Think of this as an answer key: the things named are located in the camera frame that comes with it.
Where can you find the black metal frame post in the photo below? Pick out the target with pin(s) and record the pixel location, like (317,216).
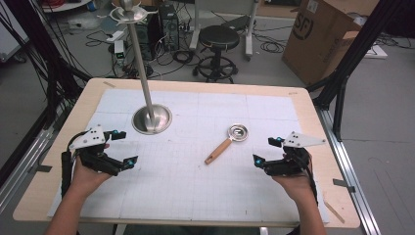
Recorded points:
(355,49)

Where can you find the black round stool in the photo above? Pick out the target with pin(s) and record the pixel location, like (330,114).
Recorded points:
(218,37)

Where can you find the narrow black computer tower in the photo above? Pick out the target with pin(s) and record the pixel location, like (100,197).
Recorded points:
(169,27)

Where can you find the grey tape piece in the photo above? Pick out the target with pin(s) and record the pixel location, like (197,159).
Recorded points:
(44,168)
(344,185)

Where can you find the person's right hand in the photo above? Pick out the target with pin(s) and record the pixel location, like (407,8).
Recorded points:
(297,186)

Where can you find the black flat case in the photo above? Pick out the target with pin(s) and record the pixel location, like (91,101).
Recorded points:
(236,23)

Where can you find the tan tape strip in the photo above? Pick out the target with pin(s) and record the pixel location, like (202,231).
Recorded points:
(109,84)

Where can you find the wide black computer tower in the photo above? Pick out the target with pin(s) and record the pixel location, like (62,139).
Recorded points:
(148,36)

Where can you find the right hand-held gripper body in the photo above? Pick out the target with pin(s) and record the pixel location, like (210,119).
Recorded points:
(298,140)

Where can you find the long white power strip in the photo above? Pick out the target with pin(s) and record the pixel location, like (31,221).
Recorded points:
(376,51)

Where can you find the white board panel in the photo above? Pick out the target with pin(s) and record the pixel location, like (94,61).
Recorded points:
(11,32)

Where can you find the person's left hand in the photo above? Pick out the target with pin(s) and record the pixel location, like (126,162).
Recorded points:
(85,178)

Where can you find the large cardboard box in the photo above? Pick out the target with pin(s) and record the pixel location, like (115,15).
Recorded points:
(313,49)

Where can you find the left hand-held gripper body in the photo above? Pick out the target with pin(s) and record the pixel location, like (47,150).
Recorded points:
(88,139)

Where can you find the white round table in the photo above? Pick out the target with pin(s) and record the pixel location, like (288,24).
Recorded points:
(65,7)

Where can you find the white stand frame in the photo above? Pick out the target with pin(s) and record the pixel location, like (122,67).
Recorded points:
(249,32)

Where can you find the white device with green display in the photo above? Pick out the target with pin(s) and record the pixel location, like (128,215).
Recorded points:
(119,52)

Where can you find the aluminium rail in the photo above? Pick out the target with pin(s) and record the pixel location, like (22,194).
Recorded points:
(349,173)
(23,163)

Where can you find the tall metal hook stand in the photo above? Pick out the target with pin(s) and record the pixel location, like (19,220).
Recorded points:
(160,118)

